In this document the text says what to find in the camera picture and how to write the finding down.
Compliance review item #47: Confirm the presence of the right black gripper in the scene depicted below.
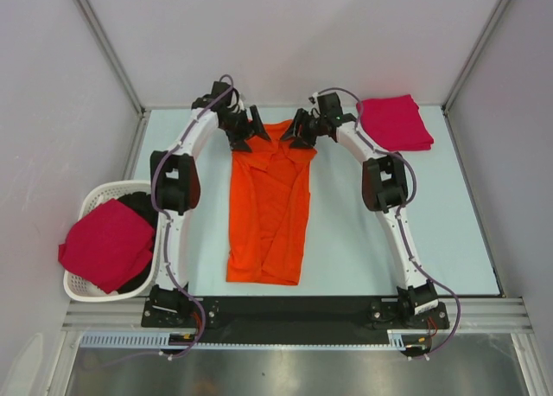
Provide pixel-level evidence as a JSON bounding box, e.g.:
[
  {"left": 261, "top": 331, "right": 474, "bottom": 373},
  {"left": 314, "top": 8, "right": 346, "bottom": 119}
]
[{"left": 280, "top": 109, "right": 327, "bottom": 150}]

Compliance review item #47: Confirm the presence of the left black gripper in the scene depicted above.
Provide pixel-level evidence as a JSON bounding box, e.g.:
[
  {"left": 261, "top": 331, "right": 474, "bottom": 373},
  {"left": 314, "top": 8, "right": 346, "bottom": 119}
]
[{"left": 219, "top": 105, "right": 270, "bottom": 153}]

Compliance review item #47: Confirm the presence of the orange t shirt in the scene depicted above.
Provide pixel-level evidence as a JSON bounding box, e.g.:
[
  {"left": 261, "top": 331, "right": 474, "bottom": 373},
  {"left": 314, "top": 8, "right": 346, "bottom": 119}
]
[{"left": 226, "top": 120, "right": 317, "bottom": 286}]

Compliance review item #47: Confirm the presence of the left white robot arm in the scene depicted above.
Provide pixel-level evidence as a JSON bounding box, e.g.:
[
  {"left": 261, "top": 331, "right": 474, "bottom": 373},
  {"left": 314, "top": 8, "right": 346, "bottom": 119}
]
[{"left": 149, "top": 74, "right": 270, "bottom": 327}]

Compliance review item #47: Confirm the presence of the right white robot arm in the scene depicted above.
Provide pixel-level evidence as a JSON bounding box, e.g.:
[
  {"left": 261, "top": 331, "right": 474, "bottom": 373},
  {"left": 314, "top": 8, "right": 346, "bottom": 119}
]
[{"left": 281, "top": 87, "right": 439, "bottom": 328}]

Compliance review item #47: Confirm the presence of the folded magenta t shirt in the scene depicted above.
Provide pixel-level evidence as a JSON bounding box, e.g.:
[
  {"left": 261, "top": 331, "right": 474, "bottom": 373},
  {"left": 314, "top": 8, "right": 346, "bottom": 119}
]
[{"left": 356, "top": 94, "right": 435, "bottom": 151}]

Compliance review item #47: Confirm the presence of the black garment in basket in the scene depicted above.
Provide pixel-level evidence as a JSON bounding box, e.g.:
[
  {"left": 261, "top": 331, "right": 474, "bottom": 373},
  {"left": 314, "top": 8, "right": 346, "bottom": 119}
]
[{"left": 117, "top": 192, "right": 158, "bottom": 294}]

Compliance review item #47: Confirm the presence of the white plastic laundry basket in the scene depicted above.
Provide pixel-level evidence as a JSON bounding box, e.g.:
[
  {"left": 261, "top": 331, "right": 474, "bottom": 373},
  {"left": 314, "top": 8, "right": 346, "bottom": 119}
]
[{"left": 63, "top": 180, "right": 161, "bottom": 303}]

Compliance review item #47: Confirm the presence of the magenta t shirt in basket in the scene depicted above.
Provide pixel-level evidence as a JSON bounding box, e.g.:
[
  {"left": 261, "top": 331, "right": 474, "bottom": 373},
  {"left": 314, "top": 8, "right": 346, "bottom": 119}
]
[{"left": 58, "top": 199, "right": 156, "bottom": 294}]

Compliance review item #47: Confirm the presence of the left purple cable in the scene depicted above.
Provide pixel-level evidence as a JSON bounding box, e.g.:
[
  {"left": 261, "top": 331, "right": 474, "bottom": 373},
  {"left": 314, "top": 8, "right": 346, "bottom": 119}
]
[{"left": 81, "top": 73, "right": 237, "bottom": 367}]

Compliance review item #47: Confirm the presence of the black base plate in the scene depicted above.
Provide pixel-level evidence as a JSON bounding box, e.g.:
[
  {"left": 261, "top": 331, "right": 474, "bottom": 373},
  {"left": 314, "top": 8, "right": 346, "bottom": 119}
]
[{"left": 141, "top": 295, "right": 450, "bottom": 346}]

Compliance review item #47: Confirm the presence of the grey slotted cable duct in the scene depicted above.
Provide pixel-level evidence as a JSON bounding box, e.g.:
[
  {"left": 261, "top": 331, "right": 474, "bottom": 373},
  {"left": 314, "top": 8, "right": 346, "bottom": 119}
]
[{"left": 80, "top": 331, "right": 424, "bottom": 351}]

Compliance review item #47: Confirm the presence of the aluminium frame rail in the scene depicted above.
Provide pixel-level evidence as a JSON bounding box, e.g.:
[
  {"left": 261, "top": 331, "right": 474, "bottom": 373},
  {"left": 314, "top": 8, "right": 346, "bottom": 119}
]
[{"left": 62, "top": 297, "right": 533, "bottom": 334}]

